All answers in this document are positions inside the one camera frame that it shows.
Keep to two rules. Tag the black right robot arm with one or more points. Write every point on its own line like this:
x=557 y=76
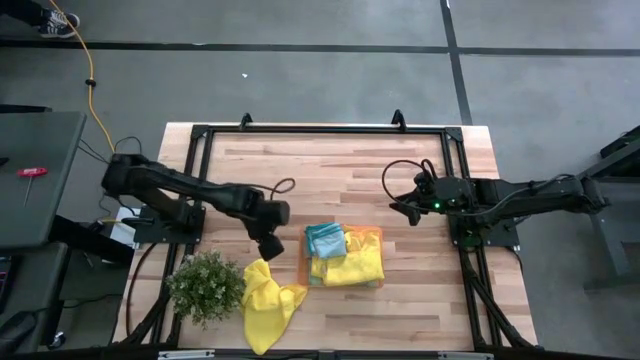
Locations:
x=535 y=195

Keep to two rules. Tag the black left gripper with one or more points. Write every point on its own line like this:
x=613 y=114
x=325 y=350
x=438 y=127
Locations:
x=270 y=217

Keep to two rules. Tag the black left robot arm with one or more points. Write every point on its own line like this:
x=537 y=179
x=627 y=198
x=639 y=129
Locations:
x=175 y=185

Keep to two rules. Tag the grey metal table frame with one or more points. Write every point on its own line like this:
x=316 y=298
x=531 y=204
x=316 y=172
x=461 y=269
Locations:
x=615 y=225

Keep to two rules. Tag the person's leg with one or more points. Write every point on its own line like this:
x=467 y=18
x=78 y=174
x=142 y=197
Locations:
x=20 y=9

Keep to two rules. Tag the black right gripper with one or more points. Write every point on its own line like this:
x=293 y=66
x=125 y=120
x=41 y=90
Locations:
x=445 y=195

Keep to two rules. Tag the black table rail frame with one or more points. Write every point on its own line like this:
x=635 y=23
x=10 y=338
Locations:
x=325 y=129

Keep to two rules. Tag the black caster wheel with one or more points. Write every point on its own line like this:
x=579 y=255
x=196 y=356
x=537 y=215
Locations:
x=56 y=340

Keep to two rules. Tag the white paper sheet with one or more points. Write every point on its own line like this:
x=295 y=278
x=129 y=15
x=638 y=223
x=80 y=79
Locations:
x=120 y=232

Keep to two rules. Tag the orange translucent plastic bin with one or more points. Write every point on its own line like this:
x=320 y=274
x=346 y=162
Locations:
x=301 y=267

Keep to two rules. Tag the small green potted plant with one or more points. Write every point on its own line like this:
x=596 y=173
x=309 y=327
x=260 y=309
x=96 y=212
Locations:
x=205 y=287

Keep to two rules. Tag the yellow microfiber towel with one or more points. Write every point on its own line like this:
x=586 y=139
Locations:
x=350 y=267
x=365 y=239
x=267 y=305

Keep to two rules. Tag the person's shoe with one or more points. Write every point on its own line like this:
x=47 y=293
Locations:
x=57 y=27

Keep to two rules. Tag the blue microfiber towel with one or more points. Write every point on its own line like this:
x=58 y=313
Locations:
x=327 y=242

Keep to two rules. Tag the dark grey side table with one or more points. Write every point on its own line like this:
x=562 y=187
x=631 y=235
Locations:
x=35 y=175

